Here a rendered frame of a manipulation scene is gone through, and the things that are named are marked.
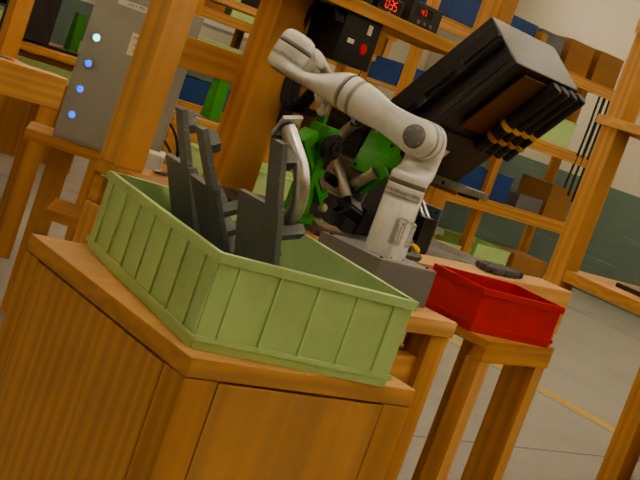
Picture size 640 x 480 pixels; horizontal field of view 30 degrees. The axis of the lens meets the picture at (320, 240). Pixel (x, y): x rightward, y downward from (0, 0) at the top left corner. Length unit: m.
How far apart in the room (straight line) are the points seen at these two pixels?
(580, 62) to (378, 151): 6.58
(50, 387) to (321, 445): 0.54
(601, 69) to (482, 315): 7.16
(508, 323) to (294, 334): 1.21
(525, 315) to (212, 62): 1.15
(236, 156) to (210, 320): 1.58
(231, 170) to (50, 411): 1.41
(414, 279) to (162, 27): 1.00
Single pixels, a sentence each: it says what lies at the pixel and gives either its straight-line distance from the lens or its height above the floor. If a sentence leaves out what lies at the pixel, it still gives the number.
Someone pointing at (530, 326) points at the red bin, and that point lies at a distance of 3.26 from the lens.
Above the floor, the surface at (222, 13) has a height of 1.57.
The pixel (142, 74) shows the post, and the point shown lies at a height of 1.14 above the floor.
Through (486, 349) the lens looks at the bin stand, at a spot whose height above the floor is 0.78.
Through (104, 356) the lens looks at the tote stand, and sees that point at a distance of 2.19.
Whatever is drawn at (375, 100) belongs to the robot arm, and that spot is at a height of 1.28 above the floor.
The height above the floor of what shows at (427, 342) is 0.79.
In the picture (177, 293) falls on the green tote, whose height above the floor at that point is 0.85.
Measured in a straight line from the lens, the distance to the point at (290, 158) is 2.08.
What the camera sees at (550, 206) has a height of 0.94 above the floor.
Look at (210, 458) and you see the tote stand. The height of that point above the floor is 0.62.
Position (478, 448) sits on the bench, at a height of 0.30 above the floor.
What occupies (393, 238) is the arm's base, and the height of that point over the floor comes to 0.99.
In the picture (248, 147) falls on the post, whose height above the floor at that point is 1.02.
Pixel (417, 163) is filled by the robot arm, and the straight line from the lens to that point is 2.81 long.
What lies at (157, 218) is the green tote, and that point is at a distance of 2.24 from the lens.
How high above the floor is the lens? 1.27
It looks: 7 degrees down
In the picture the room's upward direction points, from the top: 19 degrees clockwise
